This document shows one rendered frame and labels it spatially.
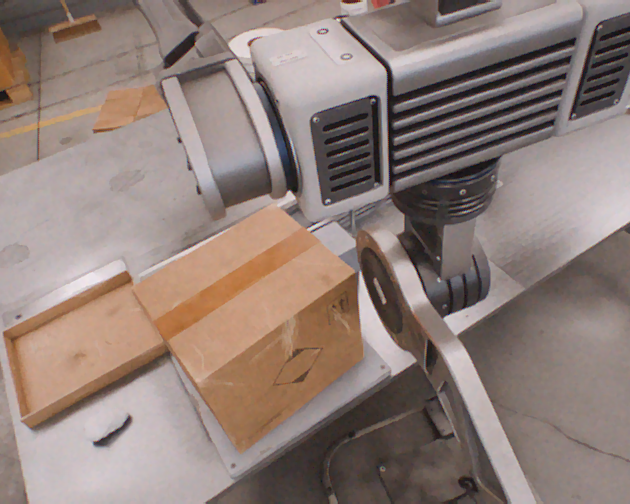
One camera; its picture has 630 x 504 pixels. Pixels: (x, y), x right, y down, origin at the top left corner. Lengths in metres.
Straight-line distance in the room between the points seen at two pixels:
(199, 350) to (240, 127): 0.40
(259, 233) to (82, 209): 0.83
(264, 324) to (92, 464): 0.49
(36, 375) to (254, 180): 0.90
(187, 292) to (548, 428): 1.43
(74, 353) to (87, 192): 0.60
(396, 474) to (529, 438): 0.56
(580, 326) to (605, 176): 0.85
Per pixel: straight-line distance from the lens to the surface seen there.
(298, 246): 0.87
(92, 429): 1.11
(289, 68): 0.49
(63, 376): 1.25
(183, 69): 0.57
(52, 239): 1.59
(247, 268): 0.86
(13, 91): 4.46
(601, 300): 2.33
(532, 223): 1.34
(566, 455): 1.95
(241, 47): 1.78
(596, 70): 0.63
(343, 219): 1.29
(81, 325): 1.32
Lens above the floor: 1.75
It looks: 48 degrees down
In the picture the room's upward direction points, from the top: 10 degrees counter-clockwise
